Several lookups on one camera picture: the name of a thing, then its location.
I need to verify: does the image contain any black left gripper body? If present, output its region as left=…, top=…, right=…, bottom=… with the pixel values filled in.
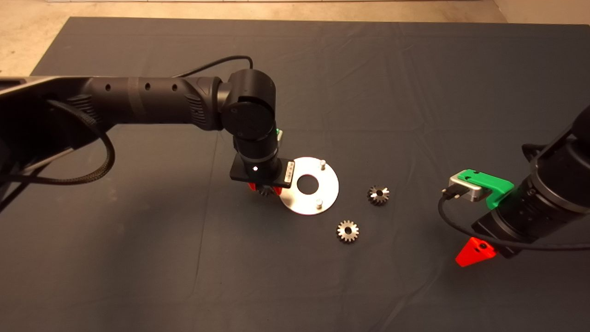
left=229, top=153, right=296, bottom=189

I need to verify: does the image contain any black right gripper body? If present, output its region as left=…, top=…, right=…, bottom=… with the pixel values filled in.
left=471, top=203, right=550, bottom=259

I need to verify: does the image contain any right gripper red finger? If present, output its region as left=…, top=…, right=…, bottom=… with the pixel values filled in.
left=455, top=237, right=498, bottom=268

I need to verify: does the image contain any round metal carrier plate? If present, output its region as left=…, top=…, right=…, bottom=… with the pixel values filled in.
left=278, top=157, right=340, bottom=216

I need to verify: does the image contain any dark grey table cloth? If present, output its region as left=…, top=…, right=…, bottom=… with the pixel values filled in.
left=0, top=17, right=590, bottom=332

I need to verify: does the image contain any thin black right camera cable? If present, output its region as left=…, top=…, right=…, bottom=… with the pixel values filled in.
left=437, top=186, right=590, bottom=252

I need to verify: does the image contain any thin black camera cable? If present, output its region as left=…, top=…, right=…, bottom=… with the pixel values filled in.
left=177, top=55, right=254, bottom=78
left=437, top=186, right=590, bottom=252

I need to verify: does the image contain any green right camera mount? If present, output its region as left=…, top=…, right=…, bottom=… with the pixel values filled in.
left=462, top=169, right=515, bottom=207

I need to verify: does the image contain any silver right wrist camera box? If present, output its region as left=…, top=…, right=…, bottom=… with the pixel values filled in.
left=448, top=173, right=489, bottom=204

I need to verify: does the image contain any thin black left camera cable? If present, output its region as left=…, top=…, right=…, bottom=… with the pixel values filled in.
left=177, top=55, right=254, bottom=78

